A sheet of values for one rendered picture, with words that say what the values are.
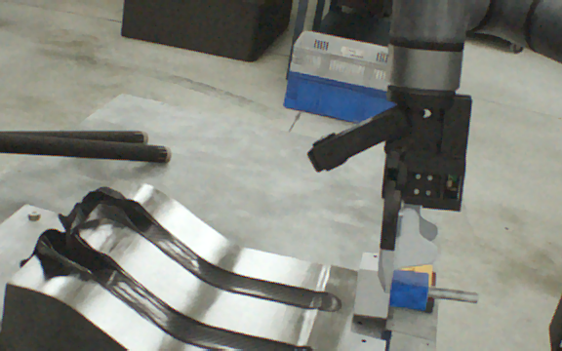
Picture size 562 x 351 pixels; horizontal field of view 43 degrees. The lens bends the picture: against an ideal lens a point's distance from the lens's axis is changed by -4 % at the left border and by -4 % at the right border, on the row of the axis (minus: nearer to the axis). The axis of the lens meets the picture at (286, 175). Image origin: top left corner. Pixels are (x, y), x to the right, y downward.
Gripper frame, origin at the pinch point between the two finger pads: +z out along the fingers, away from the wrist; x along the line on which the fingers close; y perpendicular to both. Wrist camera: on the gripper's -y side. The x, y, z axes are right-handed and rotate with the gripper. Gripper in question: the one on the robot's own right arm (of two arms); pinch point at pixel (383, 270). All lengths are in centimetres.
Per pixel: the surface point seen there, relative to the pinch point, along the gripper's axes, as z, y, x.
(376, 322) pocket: 7.9, -0.3, 3.0
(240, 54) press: 22, -116, 382
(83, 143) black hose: -3, -49, 29
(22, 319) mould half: 2.9, -33.4, -17.7
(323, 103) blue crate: 38, -51, 316
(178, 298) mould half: 3.4, -20.9, -7.0
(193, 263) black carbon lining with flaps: 2.4, -21.7, 0.5
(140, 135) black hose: -1, -47, 46
